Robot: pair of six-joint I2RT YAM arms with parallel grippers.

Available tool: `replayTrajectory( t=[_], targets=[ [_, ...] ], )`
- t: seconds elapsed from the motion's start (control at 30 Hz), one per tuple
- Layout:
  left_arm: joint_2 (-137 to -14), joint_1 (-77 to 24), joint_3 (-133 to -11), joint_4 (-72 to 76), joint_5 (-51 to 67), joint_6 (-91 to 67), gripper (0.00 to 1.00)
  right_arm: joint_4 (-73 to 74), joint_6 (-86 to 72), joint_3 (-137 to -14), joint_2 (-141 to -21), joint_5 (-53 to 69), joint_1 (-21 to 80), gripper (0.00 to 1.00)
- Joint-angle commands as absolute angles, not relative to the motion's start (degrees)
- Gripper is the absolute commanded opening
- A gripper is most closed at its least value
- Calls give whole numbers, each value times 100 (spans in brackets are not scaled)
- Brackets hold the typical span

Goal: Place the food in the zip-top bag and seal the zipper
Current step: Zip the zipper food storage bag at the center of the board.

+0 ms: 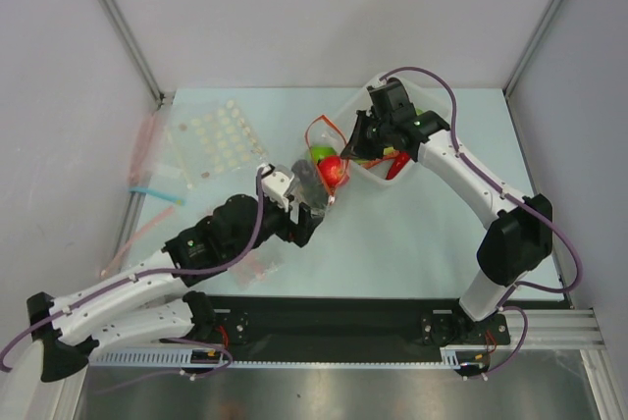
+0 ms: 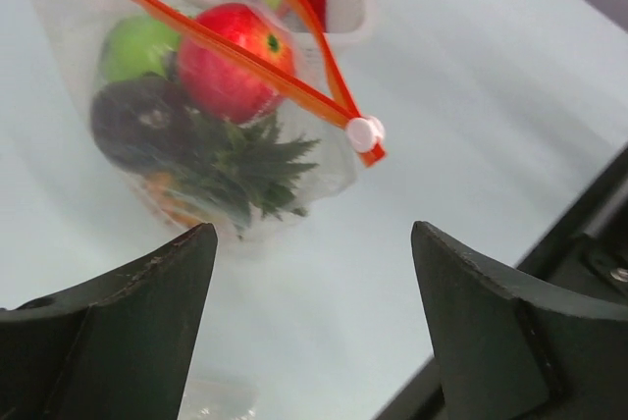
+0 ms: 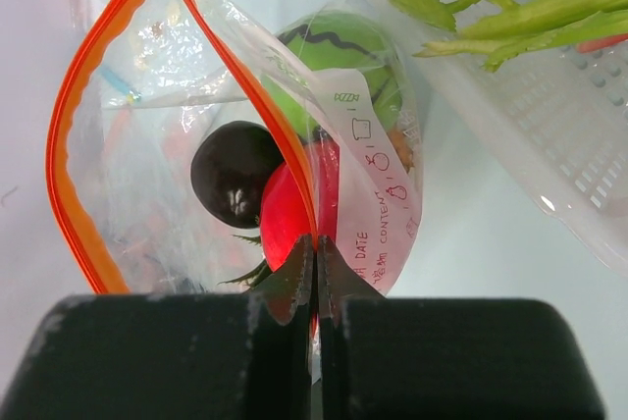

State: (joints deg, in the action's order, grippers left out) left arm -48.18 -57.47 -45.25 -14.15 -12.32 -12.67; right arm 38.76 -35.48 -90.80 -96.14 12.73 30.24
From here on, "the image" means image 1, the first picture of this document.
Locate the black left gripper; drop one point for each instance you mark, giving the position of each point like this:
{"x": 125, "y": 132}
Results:
{"x": 298, "y": 232}

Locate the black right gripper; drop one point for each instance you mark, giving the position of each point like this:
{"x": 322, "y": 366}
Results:
{"x": 369, "y": 131}

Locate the red toy apple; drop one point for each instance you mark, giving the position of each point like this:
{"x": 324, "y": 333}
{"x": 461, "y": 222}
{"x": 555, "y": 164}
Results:
{"x": 333, "y": 171}

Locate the green toy melon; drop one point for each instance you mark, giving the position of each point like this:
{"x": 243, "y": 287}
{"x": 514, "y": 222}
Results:
{"x": 320, "y": 152}

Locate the clear red-zipper zip bag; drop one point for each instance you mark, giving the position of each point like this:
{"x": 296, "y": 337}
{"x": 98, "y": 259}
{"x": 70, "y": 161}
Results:
{"x": 322, "y": 131}

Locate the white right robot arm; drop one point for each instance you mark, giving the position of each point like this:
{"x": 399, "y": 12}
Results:
{"x": 518, "y": 236}

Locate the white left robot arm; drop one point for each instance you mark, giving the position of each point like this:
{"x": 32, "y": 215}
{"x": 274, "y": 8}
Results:
{"x": 155, "y": 299}

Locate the clear pink-dotted zip bag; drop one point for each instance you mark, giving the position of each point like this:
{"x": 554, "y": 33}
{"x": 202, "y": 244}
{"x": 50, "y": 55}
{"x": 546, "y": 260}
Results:
{"x": 254, "y": 268}

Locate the clear cream-dotted zip bag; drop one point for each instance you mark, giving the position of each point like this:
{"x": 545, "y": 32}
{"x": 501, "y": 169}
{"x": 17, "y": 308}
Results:
{"x": 211, "y": 139}

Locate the green toy celery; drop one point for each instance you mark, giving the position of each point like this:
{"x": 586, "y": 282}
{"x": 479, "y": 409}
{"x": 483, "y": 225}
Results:
{"x": 389, "y": 154}

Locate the red toy chili pepper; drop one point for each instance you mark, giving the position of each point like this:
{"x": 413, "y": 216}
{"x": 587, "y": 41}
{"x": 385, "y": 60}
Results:
{"x": 399, "y": 162}

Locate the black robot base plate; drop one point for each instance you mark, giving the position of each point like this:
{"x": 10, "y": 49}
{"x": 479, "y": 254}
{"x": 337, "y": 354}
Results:
{"x": 261, "y": 323}

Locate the slotted white cable duct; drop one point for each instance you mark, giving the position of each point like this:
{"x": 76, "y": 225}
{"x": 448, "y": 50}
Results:
{"x": 197, "y": 357}

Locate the right aluminium frame post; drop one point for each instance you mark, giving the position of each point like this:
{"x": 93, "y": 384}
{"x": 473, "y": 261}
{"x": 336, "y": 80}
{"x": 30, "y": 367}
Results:
{"x": 539, "y": 33}

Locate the aluminium frame post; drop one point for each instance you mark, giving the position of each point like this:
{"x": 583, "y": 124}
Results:
{"x": 539, "y": 33}
{"x": 121, "y": 27}

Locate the left aluminium frame post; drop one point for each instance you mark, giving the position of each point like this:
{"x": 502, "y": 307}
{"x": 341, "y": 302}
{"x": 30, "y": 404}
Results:
{"x": 121, "y": 27}

